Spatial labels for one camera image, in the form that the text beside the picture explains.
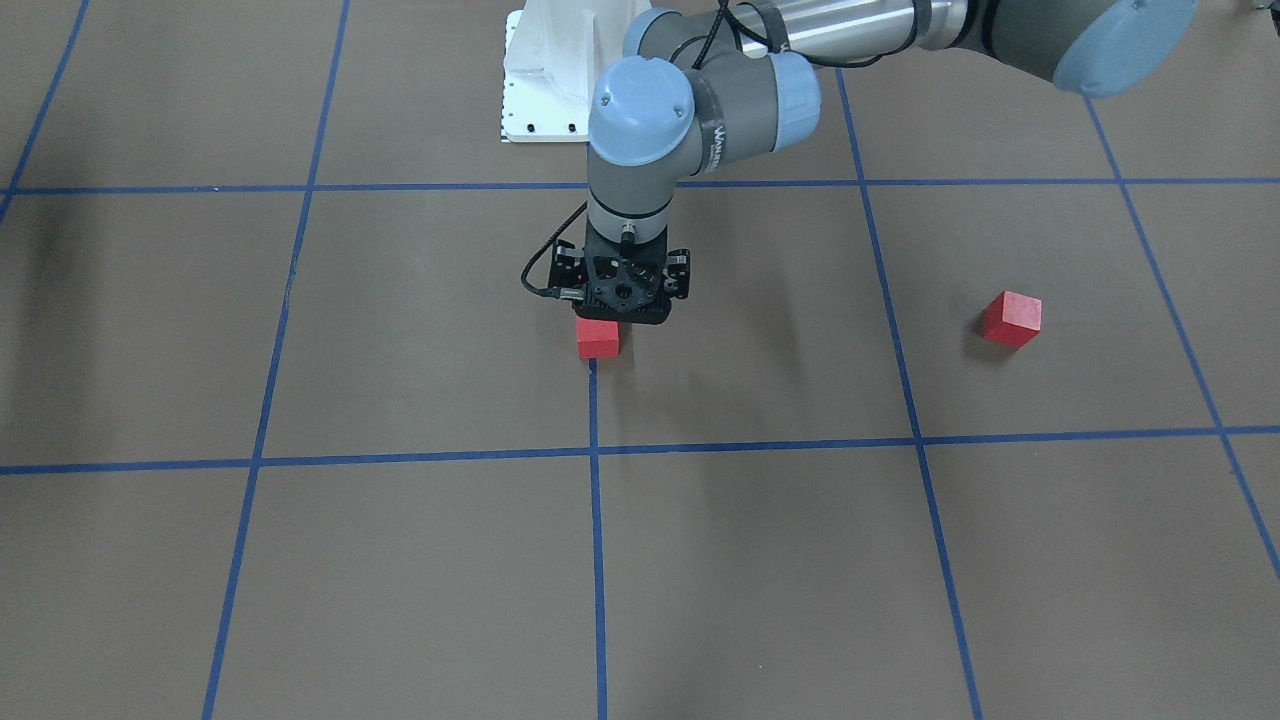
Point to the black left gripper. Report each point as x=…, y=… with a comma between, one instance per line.
x=570, y=270

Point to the red block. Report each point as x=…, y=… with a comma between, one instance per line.
x=597, y=339
x=1012, y=319

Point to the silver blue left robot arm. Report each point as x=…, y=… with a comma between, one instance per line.
x=692, y=93

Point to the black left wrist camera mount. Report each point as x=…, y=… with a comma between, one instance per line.
x=626, y=293

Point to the white pedestal column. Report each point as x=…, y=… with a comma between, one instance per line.
x=554, y=54

